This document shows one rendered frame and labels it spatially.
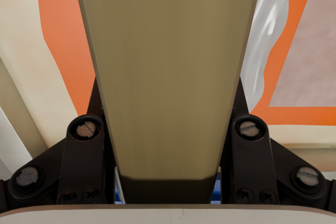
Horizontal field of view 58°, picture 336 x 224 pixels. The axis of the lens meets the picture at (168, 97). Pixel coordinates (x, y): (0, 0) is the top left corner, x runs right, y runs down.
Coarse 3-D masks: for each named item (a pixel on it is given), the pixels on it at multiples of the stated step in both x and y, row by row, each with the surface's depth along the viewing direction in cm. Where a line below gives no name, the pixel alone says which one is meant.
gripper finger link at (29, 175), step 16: (96, 96) 11; (96, 112) 11; (32, 160) 9; (48, 160) 9; (112, 160) 11; (16, 176) 9; (32, 176) 9; (48, 176) 9; (16, 192) 9; (32, 192) 9; (48, 192) 9
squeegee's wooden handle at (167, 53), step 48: (96, 0) 4; (144, 0) 4; (192, 0) 4; (240, 0) 5; (96, 48) 5; (144, 48) 5; (192, 48) 5; (240, 48) 5; (144, 96) 6; (192, 96) 6; (144, 144) 7; (192, 144) 7; (144, 192) 9; (192, 192) 9
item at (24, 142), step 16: (0, 64) 29; (0, 80) 29; (0, 96) 29; (16, 96) 32; (0, 112) 29; (16, 112) 32; (0, 128) 31; (16, 128) 32; (32, 128) 35; (0, 144) 33; (16, 144) 33; (32, 144) 35; (16, 160) 36; (320, 160) 39
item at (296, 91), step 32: (64, 0) 24; (288, 0) 25; (320, 0) 24; (64, 32) 27; (288, 32) 27; (320, 32) 27; (64, 64) 29; (288, 64) 30; (320, 64) 30; (288, 96) 33; (320, 96) 33
